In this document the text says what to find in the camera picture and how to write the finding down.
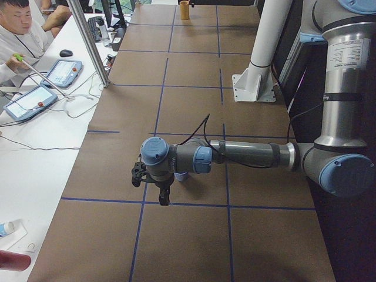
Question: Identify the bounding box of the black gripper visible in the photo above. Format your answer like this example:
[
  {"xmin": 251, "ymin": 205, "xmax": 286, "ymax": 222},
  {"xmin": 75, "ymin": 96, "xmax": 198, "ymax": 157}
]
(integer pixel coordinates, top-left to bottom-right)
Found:
[{"xmin": 150, "ymin": 173, "xmax": 174, "ymax": 206}]

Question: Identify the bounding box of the blue plastic cup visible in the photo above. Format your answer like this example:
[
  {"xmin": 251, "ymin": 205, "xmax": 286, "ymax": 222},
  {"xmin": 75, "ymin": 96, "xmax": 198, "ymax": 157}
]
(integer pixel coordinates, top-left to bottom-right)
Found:
[{"xmin": 174, "ymin": 172, "xmax": 189, "ymax": 182}]

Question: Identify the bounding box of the reacher grabber tool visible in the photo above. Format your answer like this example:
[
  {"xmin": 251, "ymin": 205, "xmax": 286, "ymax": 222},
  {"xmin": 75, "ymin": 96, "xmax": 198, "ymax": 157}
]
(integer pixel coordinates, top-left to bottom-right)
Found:
[{"xmin": 6, "ymin": 53, "xmax": 75, "ymax": 100}]

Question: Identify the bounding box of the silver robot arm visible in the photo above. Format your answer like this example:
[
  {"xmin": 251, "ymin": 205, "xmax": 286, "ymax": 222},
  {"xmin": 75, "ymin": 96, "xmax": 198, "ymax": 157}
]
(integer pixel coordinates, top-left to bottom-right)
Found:
[{"xmin": 132, "ymin": 1, "xmax": 375, "ymax": 206}]

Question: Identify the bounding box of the tan bamboo cup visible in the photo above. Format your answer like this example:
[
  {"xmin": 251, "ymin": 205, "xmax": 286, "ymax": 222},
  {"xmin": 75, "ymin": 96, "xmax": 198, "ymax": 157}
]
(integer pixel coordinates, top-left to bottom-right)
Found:
[{"xmin": 179, "ymin": 1, "xmax": 190, "ymax": 21}]

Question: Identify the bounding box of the white mounting column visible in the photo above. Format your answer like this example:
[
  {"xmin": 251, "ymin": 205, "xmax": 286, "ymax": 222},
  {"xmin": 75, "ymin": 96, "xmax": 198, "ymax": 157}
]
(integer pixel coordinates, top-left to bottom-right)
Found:
[{"xmin": 232, "ymin": 0, "xmax": 293, "ymax": 103}]

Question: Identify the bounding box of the near teach pendant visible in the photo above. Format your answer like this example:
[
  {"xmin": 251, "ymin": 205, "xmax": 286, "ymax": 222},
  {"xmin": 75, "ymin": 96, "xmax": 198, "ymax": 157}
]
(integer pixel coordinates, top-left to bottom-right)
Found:
[{"xmin": 4, "ymin": 85, "xmax": 58, "ymax": 121}]

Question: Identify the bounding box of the teach pendant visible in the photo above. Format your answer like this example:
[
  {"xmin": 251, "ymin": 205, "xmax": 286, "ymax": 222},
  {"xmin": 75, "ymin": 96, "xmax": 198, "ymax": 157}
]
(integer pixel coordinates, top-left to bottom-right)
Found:
[
  {"xmin": 4, "ymin": 85, "xmax": 58, "ymax": 121},
  {"xmin": 45, "ymin": 59, "xmax": 83, "ymax": 89}
]

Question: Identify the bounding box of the far teach pendant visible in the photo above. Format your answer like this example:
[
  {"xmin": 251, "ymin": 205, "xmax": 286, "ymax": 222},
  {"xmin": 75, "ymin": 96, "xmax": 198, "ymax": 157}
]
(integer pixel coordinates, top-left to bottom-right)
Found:
[{"xmin": 45, "ymin": 59, "xmax": 83, "ymax": 89}]

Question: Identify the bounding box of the white blue tube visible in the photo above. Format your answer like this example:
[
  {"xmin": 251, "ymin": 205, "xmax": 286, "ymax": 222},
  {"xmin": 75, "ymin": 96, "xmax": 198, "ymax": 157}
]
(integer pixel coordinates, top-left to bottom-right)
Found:
[{"xmin": 0, "ymin": 221, "xmax": 15, "ymax": 237}]

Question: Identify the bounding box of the clear water bottle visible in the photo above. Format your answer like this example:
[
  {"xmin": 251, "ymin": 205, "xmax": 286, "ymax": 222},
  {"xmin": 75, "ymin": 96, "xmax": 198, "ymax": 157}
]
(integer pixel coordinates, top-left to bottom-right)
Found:
[{"xmin": 96, "ymin": 18, "xmax": 111, "ymax": 47}]

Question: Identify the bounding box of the red cylinder bottle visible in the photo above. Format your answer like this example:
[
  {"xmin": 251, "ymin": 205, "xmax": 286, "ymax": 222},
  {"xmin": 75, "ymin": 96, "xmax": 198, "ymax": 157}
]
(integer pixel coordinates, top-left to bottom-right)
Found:
[{"xmin": 0, "ymin": 250, "xmax": 31, "ymax": 271}]

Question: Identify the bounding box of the black computer mouse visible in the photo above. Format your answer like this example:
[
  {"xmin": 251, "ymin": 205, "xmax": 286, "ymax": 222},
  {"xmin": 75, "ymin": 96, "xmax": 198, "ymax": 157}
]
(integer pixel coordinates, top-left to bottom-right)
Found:
[{"xmin": 59, "ymin": 49, "xmax": 73, "ymax": 58}]

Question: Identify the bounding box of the black keyboard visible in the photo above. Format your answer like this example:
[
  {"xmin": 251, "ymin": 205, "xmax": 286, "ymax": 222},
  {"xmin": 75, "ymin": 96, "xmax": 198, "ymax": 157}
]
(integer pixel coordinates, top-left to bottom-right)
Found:
[{"xmin": 87, "ymin": 16, "xmax": 103, "ymax": 42}]

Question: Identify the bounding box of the seated person in white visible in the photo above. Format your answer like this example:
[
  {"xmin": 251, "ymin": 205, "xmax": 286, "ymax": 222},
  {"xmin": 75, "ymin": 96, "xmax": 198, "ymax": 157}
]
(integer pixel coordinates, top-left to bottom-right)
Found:
[{"xmin": 0, "ymin": 0, "xmax": 53, "ymax": 88}]

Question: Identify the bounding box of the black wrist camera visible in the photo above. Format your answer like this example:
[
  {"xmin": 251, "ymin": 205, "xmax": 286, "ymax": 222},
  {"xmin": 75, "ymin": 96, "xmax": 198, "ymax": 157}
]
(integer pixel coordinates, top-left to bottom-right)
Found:
[{"xmin": 131, "ymin": 161, "xmax": 147, "ymax": 187}]

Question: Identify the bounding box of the aluminium frame post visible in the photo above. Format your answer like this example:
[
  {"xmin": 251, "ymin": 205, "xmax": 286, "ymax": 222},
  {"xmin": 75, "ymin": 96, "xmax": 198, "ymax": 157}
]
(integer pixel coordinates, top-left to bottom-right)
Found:
[{"xmin": 67, "ymin": 0, "xmax": 110, "ymax": 88}]

